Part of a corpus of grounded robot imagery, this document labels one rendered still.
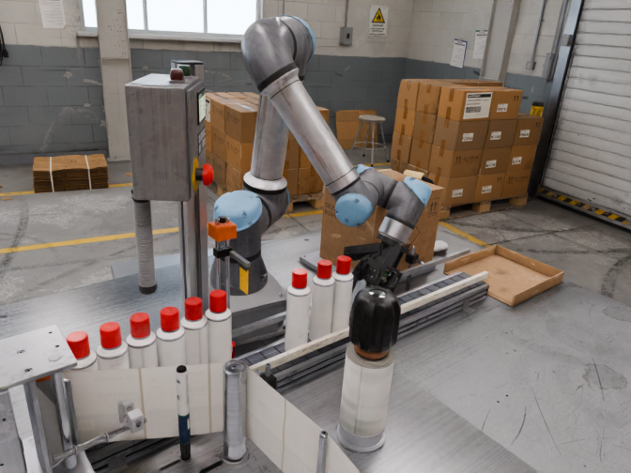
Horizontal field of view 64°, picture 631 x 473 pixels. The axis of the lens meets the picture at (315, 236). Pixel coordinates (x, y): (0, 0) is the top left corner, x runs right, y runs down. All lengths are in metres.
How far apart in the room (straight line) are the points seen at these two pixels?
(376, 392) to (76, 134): 5.64
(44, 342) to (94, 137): 5.54
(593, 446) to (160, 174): 0.99
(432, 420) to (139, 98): 0.79
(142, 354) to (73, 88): 5.36
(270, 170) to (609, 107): 4.44
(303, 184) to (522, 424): 3.63
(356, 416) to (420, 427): 0.17
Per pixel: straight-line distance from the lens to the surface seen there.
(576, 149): 5.63
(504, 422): 1.21
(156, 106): 0.86
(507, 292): 1.72
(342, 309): 1.21
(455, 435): 1.06
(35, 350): 0.81
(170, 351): 0.98
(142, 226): 0.98
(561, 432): 1.24
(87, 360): 0.94
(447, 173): 4.61
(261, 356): 1.19
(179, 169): 0.88
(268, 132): 1.28
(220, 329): 1.02
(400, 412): 1.08
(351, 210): 1.09
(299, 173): 4.54
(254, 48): 1.12
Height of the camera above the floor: 1.58
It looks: 23 degrees down
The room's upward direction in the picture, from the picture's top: 4 degrees clockwise
